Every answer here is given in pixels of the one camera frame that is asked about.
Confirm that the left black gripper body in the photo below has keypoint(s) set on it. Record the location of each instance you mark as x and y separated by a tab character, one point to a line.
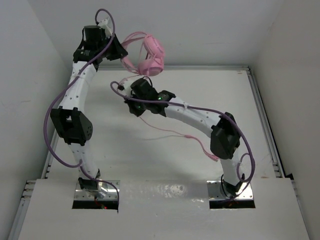
105	42

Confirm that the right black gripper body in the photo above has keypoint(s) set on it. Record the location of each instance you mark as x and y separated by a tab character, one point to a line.
134	96

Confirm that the pink headphones with cable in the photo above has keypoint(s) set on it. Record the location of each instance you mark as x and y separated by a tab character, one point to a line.
151	66

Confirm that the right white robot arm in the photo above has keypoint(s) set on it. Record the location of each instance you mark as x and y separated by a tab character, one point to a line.
224	139

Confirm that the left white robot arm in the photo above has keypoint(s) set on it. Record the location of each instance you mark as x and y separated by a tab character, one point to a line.
69	118

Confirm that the white front cover board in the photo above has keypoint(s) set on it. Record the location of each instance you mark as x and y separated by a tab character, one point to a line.
164	210

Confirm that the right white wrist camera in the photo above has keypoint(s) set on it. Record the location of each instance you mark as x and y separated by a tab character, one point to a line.
125	87

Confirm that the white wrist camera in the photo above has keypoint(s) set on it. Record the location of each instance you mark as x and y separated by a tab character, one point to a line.
125	87
107	25

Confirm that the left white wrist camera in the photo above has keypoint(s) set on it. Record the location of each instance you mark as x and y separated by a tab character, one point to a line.
107	25

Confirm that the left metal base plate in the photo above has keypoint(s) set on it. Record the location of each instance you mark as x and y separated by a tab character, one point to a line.
110	191

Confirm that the metal base plate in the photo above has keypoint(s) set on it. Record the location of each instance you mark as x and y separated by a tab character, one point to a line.
216	193
110	191

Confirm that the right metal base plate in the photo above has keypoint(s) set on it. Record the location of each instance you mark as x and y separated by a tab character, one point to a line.
216	193

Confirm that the aluminium table frame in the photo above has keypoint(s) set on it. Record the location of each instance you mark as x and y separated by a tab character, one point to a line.
125	148

